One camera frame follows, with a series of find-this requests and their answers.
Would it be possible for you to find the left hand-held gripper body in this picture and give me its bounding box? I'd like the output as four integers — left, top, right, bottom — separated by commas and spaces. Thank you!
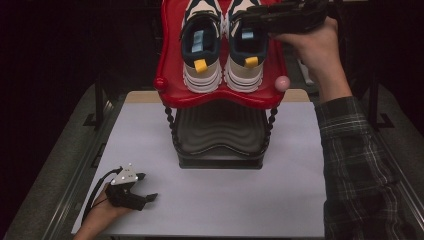
105, 163, 148, 212

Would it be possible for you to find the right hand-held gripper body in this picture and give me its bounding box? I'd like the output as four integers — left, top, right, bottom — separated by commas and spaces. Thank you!
266, 0, 330, 35

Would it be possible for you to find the navy and white sneaker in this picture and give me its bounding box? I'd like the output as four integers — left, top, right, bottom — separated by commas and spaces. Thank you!
179, 0, 224, 94
223, 0, 270, 94

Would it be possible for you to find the red and black shoe rack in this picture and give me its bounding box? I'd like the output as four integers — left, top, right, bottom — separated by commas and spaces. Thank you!
153, 0, 290, 170

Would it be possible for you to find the person's left hand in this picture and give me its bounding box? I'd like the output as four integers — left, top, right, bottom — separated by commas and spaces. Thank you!
87, 182, 134, 229

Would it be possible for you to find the person's right hand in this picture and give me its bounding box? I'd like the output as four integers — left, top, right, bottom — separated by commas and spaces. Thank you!
269, 16, 340, 84

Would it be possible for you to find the black metal stand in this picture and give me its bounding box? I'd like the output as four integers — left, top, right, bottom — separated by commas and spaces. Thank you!
83, 75, 105, 130
367, 74, 395, 132

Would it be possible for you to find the black cable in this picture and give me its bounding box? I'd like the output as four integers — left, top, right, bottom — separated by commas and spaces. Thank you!
80, 166, 124, 225

